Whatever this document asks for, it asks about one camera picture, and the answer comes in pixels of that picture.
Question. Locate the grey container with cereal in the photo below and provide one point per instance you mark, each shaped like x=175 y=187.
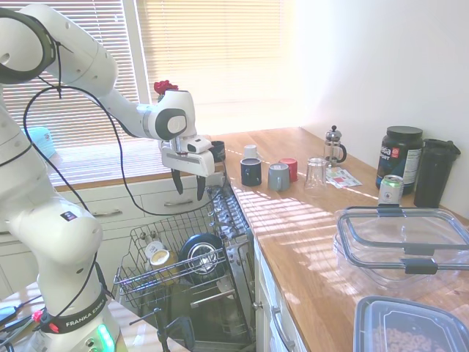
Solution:
x=403 y=330

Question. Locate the black round bowl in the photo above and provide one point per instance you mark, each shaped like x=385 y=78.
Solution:
x=199 y=256

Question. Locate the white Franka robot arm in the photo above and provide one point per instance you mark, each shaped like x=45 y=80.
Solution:
x=73 y=58

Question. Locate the glass French press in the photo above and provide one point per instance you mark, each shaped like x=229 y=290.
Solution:
x=334 y=148

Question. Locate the red mug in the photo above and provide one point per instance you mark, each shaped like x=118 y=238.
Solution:
x=291 y=166

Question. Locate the open dishwasher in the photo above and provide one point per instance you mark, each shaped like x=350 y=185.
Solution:
x=234 y=234

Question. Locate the bright window blind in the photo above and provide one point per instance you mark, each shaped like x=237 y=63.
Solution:
x=216 y=51

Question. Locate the clear container with grey-rimmed lid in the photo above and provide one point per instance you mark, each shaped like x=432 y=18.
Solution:
x=370 y=234

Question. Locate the tall clear glass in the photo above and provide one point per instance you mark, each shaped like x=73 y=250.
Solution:
x=316 y=175

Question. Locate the colourful paper card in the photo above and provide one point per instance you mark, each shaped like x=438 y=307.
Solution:
x=344 y=179

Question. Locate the green soda can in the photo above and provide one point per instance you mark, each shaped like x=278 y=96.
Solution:
x=390 y=190

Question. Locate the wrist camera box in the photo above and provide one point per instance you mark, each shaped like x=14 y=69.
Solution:
x=198 y=144

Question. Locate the grey mug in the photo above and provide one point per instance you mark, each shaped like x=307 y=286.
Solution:
x=277 y=176

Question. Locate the black mug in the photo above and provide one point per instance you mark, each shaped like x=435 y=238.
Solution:
x=219 y=150

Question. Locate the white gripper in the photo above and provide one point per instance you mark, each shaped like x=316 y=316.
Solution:
x=190 y=163

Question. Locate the black protein powder tub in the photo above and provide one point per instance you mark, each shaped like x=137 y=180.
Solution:
x=401 y=154

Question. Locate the black shaker bottle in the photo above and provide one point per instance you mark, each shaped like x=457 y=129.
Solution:
x=434 y=172

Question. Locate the black tripod stand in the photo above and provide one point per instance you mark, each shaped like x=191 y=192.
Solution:
x=161 y=330

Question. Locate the teal cloth item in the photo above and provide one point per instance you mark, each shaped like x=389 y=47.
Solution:
x=41 y=141

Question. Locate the window blind with dark frame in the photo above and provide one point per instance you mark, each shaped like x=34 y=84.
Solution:
x=91 y=22

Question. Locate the clear plastic container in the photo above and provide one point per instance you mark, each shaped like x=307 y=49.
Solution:
x=351 y=269

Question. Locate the metal cabinet knob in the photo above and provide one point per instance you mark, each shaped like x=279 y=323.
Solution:
x=257 y=305

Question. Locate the navy blue mug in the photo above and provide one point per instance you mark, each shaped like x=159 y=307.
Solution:
x=250 y=172

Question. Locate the red roses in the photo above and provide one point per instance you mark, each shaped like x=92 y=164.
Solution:
x=165 y=86

